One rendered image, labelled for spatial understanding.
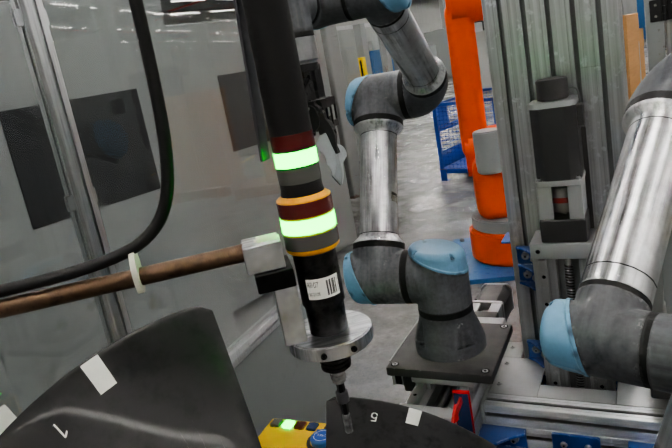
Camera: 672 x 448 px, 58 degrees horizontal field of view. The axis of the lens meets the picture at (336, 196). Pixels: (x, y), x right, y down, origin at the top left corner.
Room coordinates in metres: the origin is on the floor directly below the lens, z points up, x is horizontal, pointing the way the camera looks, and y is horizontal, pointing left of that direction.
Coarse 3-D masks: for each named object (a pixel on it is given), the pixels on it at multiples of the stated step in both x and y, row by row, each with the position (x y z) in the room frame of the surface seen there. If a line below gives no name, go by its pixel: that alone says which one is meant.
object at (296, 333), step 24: (264, 264) 0.44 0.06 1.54; (288, 264) 0.45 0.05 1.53; (264, 288) 0.43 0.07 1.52; (288, 288) 0.44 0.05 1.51; (288, 312) 0.44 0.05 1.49; (360, 312) 0.48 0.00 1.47; (288, 336) 0.44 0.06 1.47; (312, 336) 0.45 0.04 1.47; (336, 336) 0.44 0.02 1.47; (360, 336) 0.44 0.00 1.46; (312, 360) 0.43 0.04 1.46
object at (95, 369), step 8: (96, 360) 0.50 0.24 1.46; (88, 368) 0.50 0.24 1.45; (96, 368) 0.50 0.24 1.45; (104, 368) 0.50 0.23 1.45; (88, 376) 0.49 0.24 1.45; (96, 376) 0.49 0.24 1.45; (104, 376) 0.49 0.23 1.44; (112, 376) 0.49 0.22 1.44; (96, 384) 0.49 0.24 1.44; (104, 384) 0.49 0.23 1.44; (112, 384) 0.49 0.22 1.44
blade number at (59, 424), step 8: (56, 416) 0.47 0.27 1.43; (64, 416) 0.47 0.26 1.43; (48, 424) 0.46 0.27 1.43; (56, 424) 0.46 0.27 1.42; (64, 424) 0.46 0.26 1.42; (72, 424) 0.46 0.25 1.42; (48, 432) 0.46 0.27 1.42; (56, 432) 0.46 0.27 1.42; (64, 432) 0.46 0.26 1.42; (72, 432) 0.46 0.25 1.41; (80, 432) 0.46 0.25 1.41; (56, 440) 0.46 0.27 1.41; (64, 440) 0.46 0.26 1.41; (72, 440) 0.46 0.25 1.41
